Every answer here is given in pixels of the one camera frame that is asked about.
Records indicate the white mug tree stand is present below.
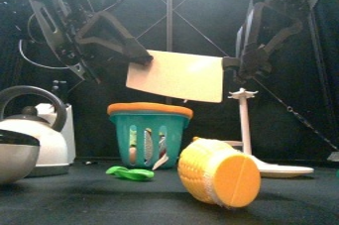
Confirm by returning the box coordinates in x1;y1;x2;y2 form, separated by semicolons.
223;87;316;179

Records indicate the teal basket with orange rim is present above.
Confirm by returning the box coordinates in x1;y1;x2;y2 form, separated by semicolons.
106;102;195;170

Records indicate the white toy toaster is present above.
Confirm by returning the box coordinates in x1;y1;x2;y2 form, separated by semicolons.
35;79;78;166

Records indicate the yellow toy corn cob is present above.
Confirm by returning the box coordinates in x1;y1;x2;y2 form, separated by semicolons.
178;136;262;210

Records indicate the green toy leaf piece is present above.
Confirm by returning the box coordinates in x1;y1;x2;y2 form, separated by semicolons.
118;168;157;182
105;166;127;175

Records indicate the thin diagonal brace cord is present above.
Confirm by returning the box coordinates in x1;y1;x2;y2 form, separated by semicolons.
131;0;225;56
134;0;217;40

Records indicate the white cable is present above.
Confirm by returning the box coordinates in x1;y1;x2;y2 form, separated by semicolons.
19;39;70;70

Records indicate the grey vertical frame pole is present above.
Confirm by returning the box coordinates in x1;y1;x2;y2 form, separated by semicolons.
166;0;175;105

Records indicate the diagonal frame brace rod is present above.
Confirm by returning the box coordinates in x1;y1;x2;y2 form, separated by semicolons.
254;76;339;153

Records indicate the toy kettle with black handle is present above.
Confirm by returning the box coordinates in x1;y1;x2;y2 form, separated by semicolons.
0;85;73;177

